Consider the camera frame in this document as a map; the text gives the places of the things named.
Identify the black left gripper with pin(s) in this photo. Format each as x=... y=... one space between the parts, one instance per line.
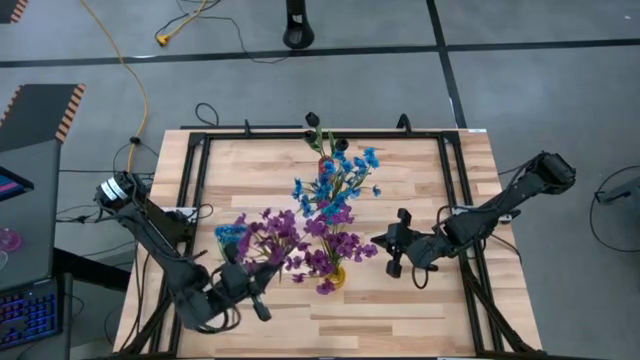
x=235 y=287

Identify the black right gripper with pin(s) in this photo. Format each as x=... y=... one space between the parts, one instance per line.
x=410 y=247

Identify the purple artificial flower bunch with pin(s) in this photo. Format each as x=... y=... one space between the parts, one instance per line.
x=350 y=245
x=277 y=230
x=320 y=261

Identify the blue artificial flower bunch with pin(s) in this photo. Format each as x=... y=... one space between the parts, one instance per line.
x=230 y=234
x=371 y=160
x=298 y=189

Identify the black artificial rose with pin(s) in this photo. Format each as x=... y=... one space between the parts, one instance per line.
x=341 y=144
x=312 y=119
x=310 y=136

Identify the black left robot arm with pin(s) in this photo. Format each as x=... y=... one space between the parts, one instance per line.
x=160 y=246

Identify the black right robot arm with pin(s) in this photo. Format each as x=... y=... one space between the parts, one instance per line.
x=500 y=202

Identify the yellow glass vase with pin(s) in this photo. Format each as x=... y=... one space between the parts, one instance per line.
x=341 y=277

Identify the red glass vase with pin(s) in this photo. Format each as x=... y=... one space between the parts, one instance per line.
x=324 y=162

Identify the black flat strip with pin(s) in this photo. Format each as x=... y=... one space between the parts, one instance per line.
x=225 y=127

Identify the black floor beam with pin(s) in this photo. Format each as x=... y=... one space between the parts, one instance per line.
x=90 y=270

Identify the black stand base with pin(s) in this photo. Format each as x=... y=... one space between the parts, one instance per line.
x=298 y=32

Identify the grey laptop backlit keyboard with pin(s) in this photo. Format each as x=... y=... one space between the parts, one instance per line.
x=30 y=225

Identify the large black orange-striped mat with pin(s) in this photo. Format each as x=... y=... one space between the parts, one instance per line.
x=35 y=112

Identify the small black orange-striped mat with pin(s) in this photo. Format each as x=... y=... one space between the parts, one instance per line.
x=7 y=9

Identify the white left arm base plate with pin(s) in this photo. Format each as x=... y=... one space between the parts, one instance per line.
x=192 y=214

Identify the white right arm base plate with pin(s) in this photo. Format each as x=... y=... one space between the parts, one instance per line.
x=506 y=216

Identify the black aluminium table frame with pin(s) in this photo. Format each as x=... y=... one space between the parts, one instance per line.
x=240 y=135

